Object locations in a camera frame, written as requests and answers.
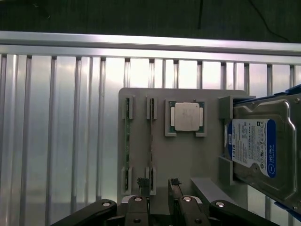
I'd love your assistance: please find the grey parts rack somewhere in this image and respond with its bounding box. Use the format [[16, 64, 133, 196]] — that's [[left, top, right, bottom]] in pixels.
[[118, 87, 257, 215]]

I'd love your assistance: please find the silver CPU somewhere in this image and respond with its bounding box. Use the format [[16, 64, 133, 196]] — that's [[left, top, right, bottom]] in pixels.
[[170, 102, 204, 131]]

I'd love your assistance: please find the black cable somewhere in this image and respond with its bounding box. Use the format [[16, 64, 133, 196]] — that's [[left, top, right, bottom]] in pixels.
[[251, 0, 301, 43]]

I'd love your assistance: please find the green RAM stick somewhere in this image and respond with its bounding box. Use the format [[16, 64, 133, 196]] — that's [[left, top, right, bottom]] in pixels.
[[124, 97, 132, 189], [150, 97, 158, 192]]

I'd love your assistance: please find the hard disk with blue label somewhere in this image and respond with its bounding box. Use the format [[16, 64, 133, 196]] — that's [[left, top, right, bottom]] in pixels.
[[222, 93, 301, 209]]

